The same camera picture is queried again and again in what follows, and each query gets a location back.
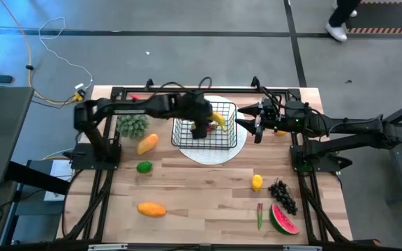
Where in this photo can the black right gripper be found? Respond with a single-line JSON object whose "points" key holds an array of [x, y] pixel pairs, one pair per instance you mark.
{"points": [[291, 118]]}

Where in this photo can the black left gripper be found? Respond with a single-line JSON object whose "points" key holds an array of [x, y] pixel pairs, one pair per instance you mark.
{"points": [[197, 106]]}

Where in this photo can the red chili pepper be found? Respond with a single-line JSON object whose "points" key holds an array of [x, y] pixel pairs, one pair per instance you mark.
{"points": [[210, 128]]}

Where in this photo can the yellow banana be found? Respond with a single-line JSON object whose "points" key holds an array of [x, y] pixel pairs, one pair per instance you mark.
{"points": [[219, 120]]}

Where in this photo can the orange-yellow round fruit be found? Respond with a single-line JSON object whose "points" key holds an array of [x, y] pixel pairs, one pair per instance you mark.
{"points": [[280, 133]]}

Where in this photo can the orange mango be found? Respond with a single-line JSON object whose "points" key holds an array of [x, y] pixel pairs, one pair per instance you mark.
{"points": [[147, 144], [151, 210]]}

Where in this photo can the yellow lemon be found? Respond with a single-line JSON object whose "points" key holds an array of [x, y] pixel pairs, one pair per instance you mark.
{"points": [[257, 182]]}

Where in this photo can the green lime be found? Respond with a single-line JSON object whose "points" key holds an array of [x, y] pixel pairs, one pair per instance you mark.
{"points": [[144, 167]]}

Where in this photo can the dark grape bunch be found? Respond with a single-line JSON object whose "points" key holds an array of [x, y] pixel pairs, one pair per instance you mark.
{"points": [[283, 197]]}

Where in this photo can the watermelon slice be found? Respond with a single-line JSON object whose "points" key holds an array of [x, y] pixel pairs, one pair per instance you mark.
{"points": [[283, 221]]}

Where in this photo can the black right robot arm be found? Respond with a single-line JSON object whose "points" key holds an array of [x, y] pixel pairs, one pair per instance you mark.
{"points": [[354, 134]]}

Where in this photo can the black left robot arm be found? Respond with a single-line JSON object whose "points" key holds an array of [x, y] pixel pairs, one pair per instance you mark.
{"points": [[93, 118]]}

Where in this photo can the white round woven placemat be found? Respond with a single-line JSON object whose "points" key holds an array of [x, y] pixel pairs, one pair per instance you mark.
{"points": [[211, 157]]}

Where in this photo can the person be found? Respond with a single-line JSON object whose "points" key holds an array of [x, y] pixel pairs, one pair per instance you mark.
{"points": [[337, 31]]}

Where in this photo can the white and yellow plug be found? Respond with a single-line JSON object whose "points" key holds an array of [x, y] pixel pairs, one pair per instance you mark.
{"points": [[79, 93]]}

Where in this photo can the white paper sheet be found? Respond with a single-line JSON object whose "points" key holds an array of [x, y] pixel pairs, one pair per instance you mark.
{"points": [[59, 171]]}

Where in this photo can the gray metal stand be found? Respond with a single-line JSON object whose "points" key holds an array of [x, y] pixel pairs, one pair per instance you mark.
{"points": [[401, 167]]}

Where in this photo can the black hazard-striped floor mat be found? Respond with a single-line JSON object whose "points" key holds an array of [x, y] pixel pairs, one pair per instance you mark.
{"points": [[389, 15]]}

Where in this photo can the black desk leg bar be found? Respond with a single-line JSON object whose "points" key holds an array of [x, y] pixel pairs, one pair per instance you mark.
{"points": [[37, 178]]}

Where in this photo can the dark gray desk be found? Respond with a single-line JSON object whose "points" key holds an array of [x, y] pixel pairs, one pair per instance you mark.
{"points": [[2, 136]]}

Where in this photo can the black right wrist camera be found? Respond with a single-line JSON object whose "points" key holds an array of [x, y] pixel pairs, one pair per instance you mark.
{"points": [[271, 106]]}

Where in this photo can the black metal table frame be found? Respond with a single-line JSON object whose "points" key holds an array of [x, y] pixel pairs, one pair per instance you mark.
{"points": [[98, 195]]}

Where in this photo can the silver metal bracket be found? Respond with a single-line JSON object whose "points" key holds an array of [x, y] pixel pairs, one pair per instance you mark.
{"points": [[302, 248], [107, 247]]}

